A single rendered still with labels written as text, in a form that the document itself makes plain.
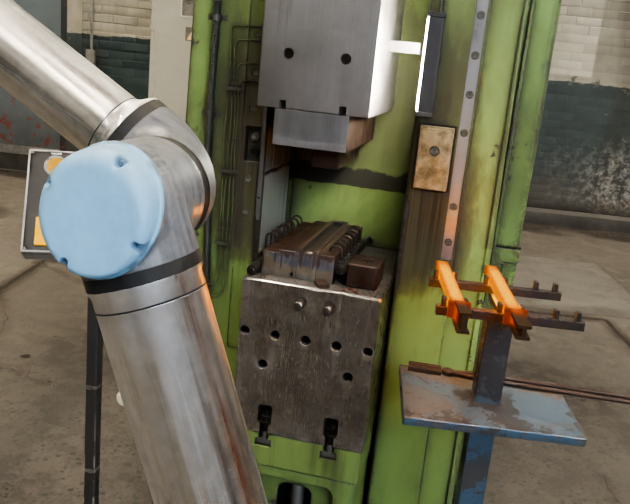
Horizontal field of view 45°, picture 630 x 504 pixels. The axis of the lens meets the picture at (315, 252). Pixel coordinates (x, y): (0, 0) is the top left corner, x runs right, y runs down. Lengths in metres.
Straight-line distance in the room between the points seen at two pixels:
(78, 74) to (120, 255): 0.27
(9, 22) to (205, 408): 0.48
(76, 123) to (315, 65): 1.18
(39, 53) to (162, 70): 6.56
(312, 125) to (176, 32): 5.49
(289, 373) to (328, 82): 0.78
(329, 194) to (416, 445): 0.84
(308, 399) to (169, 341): 1.42
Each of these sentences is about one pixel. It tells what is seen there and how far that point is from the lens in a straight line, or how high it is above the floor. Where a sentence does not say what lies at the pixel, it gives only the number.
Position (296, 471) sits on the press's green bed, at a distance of 2.23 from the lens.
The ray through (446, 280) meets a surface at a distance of 1.77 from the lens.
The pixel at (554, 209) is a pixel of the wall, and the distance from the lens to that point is 8.28.
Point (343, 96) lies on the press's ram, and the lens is 1.96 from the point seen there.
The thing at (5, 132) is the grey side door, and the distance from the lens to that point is 8.75.
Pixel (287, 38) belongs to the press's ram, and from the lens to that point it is 2.00.
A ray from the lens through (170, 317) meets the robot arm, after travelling 0.71.
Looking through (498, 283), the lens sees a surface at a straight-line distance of 1.82.
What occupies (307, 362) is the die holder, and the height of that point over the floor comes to 0.70.
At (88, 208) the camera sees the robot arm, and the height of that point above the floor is 1.36.
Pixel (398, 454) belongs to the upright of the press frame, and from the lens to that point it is 2.36.
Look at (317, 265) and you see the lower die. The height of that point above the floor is 0.96.
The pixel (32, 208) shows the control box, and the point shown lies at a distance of 2.08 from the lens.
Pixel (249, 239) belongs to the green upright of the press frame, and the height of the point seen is 0.97.
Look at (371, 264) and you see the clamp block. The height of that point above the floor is 0.98.
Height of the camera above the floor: 1.51
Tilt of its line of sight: 15 degrees down
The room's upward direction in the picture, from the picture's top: 6 degrees clockwise
